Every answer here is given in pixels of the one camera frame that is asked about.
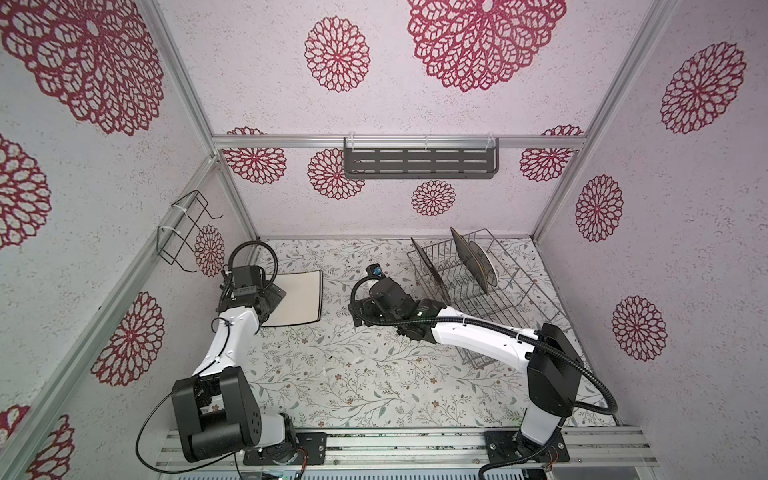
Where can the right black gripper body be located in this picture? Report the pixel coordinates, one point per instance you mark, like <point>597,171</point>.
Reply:
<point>370,311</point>

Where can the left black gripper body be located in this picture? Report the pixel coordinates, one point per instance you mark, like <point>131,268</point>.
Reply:
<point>272,294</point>

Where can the white square plate black rim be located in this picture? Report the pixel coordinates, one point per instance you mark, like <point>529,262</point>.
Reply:
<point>296,299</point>

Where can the dark square floral plate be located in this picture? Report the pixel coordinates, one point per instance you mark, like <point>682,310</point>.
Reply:
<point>431,269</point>

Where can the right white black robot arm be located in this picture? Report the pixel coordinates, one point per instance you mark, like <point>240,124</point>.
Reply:
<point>552,367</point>

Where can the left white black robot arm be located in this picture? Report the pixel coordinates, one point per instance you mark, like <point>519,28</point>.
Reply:
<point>215,409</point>

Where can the grey round plate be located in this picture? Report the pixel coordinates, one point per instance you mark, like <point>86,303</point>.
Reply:
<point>487,267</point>

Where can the black wire wall basket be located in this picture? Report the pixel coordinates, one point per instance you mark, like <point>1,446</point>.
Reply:
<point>193,242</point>

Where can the chrome wire dish rack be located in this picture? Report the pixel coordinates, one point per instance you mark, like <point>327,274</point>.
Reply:
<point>525,296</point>

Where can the grey slotted wall shelf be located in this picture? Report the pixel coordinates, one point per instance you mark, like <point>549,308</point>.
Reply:
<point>419,163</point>

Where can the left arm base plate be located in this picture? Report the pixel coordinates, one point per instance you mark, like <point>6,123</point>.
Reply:
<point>302,448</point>

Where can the aluminium mounting rail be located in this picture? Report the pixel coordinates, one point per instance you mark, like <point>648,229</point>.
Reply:
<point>464,447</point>

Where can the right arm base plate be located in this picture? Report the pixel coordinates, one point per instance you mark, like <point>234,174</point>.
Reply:
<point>528,447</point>

